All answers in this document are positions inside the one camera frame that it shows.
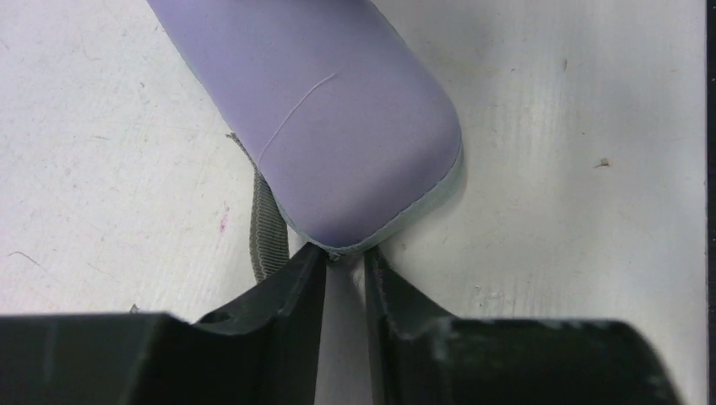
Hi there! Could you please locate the lilac umbrella case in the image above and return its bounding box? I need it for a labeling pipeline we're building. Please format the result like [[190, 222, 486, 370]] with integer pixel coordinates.
[[150, 1, 463, 255]]

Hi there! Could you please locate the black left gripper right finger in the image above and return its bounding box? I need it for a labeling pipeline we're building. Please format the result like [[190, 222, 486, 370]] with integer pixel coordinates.
[[364, 248, 680, 404]]

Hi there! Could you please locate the grey woven case strap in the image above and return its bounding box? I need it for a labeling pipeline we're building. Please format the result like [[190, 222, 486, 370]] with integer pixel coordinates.
[[226, 132, 290, 284]]

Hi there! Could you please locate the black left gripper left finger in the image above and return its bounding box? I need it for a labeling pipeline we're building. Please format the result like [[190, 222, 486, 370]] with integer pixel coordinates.
[[1, 244, 327, 404]]

